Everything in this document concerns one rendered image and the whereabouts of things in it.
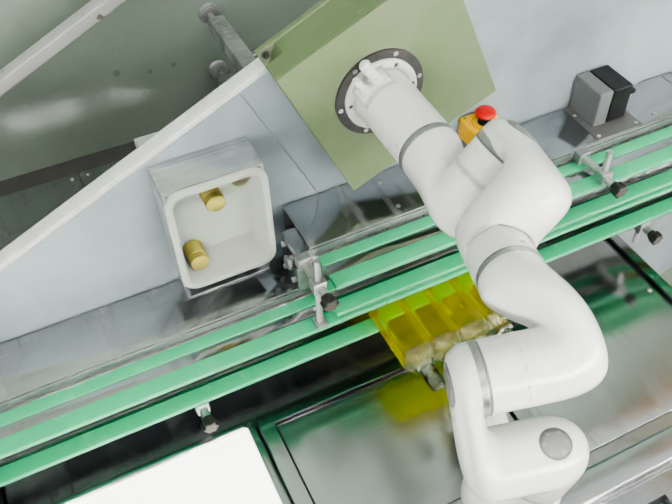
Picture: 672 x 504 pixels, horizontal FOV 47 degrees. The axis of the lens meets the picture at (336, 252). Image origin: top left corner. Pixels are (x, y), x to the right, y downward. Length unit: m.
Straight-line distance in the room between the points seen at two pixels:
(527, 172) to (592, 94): 0.71
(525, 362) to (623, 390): 0.80
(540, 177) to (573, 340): 0.20
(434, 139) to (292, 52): 0.25
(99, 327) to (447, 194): 0.69
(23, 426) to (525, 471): 0.83
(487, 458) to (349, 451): 0.59
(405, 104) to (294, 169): 0.32
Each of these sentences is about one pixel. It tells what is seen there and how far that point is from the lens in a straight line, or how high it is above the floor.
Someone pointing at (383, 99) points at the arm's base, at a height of 0.91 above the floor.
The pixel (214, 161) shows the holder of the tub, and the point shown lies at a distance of 1.28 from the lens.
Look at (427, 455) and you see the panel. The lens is 1.45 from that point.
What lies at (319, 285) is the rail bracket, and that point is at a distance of 1.30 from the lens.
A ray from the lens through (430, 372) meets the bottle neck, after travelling 1.38.
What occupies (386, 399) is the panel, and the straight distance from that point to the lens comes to 1.51.
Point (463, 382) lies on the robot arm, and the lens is 0.85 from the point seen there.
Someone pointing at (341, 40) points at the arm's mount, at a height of 0.84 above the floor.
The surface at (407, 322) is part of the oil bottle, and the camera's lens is 1.42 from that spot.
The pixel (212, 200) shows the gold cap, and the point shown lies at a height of 0.81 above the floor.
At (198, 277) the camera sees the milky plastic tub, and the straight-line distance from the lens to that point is 1.38.
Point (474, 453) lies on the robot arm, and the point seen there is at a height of 1.43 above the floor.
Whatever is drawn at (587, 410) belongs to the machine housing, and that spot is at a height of 1.23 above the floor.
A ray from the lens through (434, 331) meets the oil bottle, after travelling 1.41.
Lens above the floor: 1.75
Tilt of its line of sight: 38 degrees down
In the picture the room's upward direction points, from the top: 146 degrees clockwise
